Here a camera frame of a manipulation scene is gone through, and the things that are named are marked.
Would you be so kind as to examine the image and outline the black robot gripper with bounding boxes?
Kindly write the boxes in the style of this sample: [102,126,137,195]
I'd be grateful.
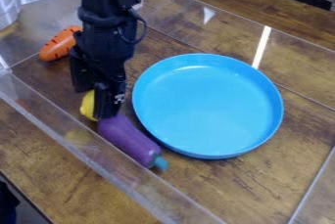
[70,19,139,119]

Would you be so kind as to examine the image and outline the yellow toy lemon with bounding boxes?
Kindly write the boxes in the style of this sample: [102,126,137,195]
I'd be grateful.
[81,90,97,121]

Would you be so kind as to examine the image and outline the purple toy eggplant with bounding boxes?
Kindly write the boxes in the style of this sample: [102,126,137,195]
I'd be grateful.
[97,114,168,171]

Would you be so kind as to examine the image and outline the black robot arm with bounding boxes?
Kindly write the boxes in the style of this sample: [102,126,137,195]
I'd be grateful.
[70,0,147,119]

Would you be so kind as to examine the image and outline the blue round tray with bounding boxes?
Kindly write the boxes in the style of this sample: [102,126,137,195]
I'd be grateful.
[133,53,285,159]

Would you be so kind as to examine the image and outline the orange toy carrot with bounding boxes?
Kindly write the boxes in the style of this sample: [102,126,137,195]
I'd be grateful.
[39,25,84,62]

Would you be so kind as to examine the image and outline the black cable loop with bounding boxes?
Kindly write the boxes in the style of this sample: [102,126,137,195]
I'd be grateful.
[117,7,149,45]

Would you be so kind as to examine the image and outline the clear acrylic enclosure wall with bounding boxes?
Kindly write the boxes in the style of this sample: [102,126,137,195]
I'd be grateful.
[0,0,335,224]

